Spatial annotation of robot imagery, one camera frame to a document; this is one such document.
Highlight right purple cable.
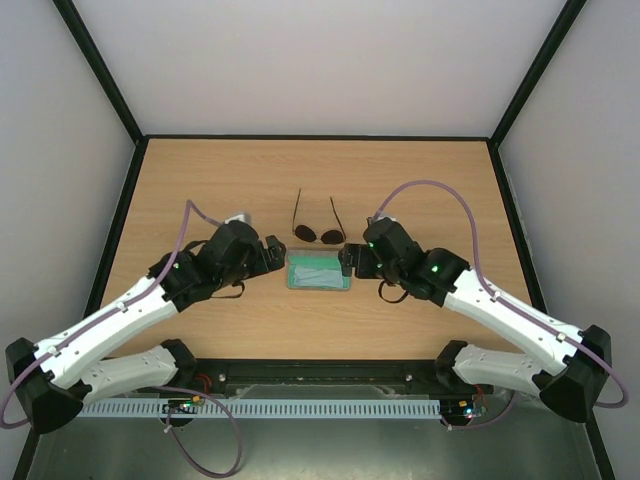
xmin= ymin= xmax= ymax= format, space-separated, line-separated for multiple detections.
xmin=372 ymin=179 xmax=630 ymax=434

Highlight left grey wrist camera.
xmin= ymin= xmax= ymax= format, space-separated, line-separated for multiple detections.
xmin=224 ymin=212 xmax=252 ymax=226

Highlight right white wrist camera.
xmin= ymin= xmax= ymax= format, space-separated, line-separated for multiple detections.
xmin=368 ymin=213 xmax=397 ymax=225

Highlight green circuit board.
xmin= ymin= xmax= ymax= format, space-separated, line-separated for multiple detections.
xmin=449 ymin=396 xmax=489 ymax=418
xmin=160 ymin=396 xmax=206 ymax=415

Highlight light blue slotted cable duct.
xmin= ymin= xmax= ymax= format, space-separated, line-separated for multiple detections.
xmin=79 ymin=398 xmax=441 ymax=420

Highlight grey glasses case green lining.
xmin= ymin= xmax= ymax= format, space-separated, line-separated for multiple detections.
xmin=286 ymin=248 xmax=351 ymax=292

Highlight right green circuit board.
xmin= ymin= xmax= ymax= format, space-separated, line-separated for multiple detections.
xmin=449 ymin=396 xmax=489 ymax=418

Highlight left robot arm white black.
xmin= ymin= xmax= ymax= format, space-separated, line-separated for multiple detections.
xmin=5 ymin=220 xmax=286 ymax=434

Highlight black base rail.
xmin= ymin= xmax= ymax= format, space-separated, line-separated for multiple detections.
xmin=195 ymin=359 xmax=493 ymax=398

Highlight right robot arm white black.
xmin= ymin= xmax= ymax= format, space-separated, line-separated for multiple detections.
xmin=338 ymin=218 xmax=611 ymax=423

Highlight light blue cleaning cloth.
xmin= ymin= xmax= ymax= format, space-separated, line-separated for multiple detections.
xmin=293 ymin=265 xmax=343 ymax=288

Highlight round dark sunglasses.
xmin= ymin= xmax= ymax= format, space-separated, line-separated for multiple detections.
xmin=290 ymin=188 xmax=347 ymax=246

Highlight left green circuit board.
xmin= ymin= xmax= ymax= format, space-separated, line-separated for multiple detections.
xmin=160 ymin=396 xmax=206 ymax=415

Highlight black enclosure frame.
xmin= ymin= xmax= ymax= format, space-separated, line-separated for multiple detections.
xmin=9 ymin=0 xmax=619 ymax=480

